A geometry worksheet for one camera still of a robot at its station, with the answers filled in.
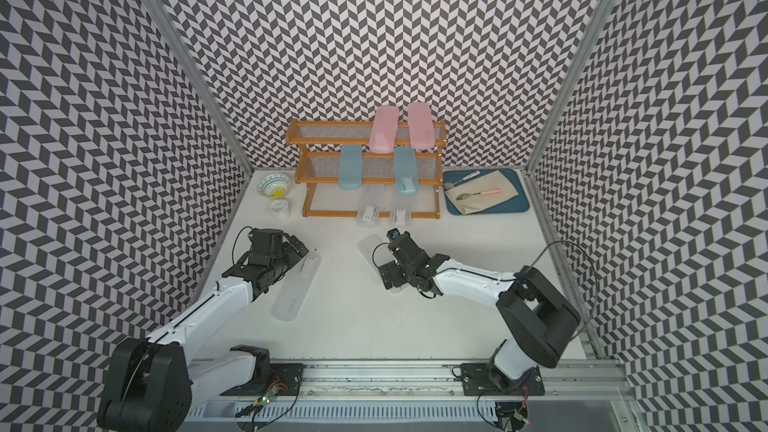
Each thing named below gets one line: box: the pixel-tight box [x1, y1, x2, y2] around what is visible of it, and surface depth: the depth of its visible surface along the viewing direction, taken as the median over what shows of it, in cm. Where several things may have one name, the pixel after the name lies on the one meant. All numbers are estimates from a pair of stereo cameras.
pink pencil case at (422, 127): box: [408, 102, 435, 151], surface depth 93 cm
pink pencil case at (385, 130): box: [370, 106, 399, 154], surface depth 87 cm
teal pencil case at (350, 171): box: [339, 144, 363, 190], surface depth 102 cm
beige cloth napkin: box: [445, 169, 519, 215], surface depth 111 cm
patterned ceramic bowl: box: [257, 172, 291, 199], surface depth 114 cm
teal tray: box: [443, 168, 530, 215], surface depth 110 cm
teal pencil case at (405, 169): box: [394, 145, 419, 196], surface depth 95 cm
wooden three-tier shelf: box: [299, 183, 441, 219], surface depth 104 cm
